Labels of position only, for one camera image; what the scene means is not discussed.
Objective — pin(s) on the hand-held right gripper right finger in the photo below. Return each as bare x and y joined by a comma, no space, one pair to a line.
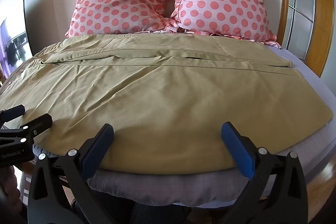
237,151

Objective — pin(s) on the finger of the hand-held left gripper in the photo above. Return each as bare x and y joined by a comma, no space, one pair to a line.
14,111
39,121

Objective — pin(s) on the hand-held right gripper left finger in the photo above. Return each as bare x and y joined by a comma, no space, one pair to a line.
98,146

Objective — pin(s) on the khaki pants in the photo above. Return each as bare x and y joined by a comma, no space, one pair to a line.
168,98

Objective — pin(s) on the grey blanket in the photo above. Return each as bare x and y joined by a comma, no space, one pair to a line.
162,186

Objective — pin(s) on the bed with lilac sheet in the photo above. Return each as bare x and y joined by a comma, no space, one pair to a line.
311,87

